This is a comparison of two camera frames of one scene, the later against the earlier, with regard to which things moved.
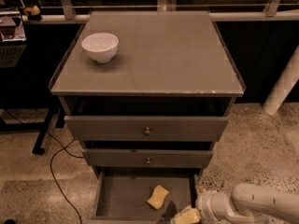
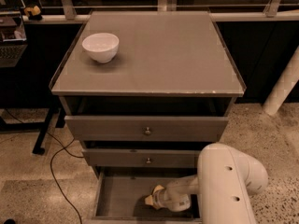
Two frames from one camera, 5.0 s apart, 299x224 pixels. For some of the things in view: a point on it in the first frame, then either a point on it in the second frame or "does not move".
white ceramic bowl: x=101 y=47 does not move
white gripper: x=204 y=202 -> x=163 y=198
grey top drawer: x=146 y=128 does not move
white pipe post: x=283 y=88 does not move
